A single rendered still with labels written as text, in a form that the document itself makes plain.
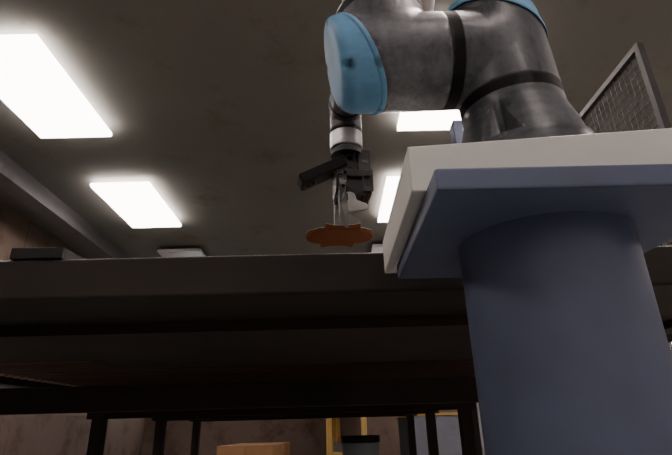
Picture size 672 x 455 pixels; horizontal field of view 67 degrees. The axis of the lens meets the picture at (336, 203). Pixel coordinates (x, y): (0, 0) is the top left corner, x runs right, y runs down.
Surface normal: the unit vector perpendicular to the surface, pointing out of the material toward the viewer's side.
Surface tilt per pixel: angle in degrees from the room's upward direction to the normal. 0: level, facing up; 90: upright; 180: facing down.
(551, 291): 90
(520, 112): 74
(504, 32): 95
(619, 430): 90
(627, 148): 90
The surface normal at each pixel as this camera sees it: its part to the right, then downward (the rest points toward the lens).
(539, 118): -0.15, -0.64
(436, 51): 0.07, 0.05
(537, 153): 0.00, -0.40
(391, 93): 0.09, 0.77
